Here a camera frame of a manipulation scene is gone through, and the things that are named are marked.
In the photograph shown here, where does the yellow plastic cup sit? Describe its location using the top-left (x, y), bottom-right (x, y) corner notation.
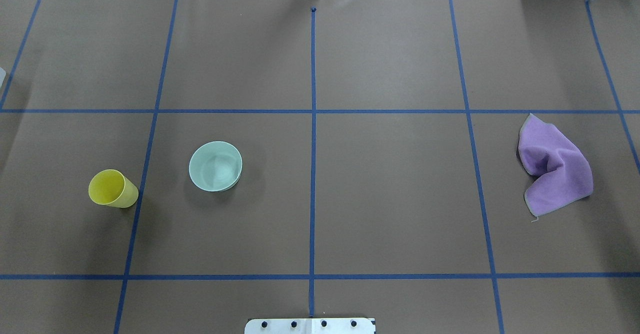
top-left (87, 169), bottom-right (139, 208)

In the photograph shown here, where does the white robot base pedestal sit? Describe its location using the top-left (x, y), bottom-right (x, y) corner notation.
top-left (244, 317), bottom-right (377, 333)

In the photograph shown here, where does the purple microfiber cloth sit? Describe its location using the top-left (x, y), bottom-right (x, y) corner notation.
top-left (517, 113), bottom-right (594, 220)

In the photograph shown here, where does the mint green bowl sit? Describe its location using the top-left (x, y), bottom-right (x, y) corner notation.
top-left (189, 141), bottom-right (243, 192)

